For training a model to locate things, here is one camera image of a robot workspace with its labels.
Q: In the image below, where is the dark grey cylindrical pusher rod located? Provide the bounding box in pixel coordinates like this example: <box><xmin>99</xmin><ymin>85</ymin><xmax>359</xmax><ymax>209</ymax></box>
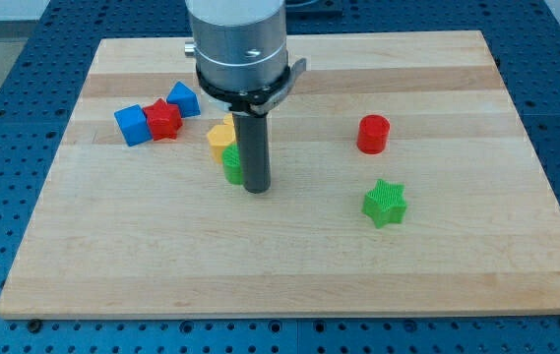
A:
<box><xmin>233</xmin><ymin>114</ymin><xmax>271</xmax><ymax>194</ymax></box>

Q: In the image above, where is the yellow heart block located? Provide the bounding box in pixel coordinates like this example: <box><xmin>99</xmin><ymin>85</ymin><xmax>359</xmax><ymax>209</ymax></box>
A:
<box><xmin>206</xmin><ymin>113</ymin><xmax>236</xmax><ymax>163</ymax></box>

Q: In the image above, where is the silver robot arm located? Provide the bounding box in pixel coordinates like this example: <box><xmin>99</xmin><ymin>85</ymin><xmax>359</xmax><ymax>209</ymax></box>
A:
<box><xmin>185</xmin><ymin>0</ymin><xmax>288</xmax><ymax>194</ymax></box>

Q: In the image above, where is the blue triangle block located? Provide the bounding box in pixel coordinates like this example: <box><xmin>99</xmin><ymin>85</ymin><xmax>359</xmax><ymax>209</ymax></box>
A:
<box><xmin>166</xmin><ymin>82</ymin><xmax>201</xmax><ymax>118</ymax></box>

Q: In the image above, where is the green cylinder block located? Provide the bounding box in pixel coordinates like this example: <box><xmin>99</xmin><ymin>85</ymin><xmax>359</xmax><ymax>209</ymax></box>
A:
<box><xmin>221</xmin><ymin>144</ymin><xmax>243</xmax><ymax>185</ymax></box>

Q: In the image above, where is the red star block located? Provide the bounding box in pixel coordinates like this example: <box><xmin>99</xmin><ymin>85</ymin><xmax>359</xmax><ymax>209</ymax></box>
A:
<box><xmin>143</xmin><ymin>98</ymin><xmax>183</xmax><ymax>141</ymax></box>

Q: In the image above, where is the blue cube block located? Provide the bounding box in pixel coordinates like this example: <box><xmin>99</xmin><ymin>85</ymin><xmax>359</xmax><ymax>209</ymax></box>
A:
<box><xmin>114</xmin><ymin>104</ymin><xmax>153</xmax><ymax>147</ymax></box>

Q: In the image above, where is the red cylinder block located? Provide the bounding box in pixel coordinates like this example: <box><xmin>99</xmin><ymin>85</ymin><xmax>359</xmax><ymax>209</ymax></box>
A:
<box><xmin>356</xmin><ymin>114</ymin><xmax>391</xmax><ymax>154</ymax></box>

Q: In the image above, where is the green star block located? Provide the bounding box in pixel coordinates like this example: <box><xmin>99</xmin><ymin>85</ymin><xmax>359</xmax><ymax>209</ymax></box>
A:
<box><xmin>362</xmin><ymin>179</ymin><xmax>407</xmax><ymax>229</ymax></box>

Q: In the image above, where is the wooden board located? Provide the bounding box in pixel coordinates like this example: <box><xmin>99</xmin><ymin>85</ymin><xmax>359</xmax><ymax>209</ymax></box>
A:
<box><xmin>0</xmin><ymin>30</ymin><xmax>560</xmax><ymax>320</ymax></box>

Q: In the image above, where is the black clamp ring with lever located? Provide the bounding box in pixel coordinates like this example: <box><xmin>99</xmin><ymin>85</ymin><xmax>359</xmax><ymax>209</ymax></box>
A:
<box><xmin>194</xmin><ymin>57</ymin><xmax>308</xmax><ymax>118</ymax></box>

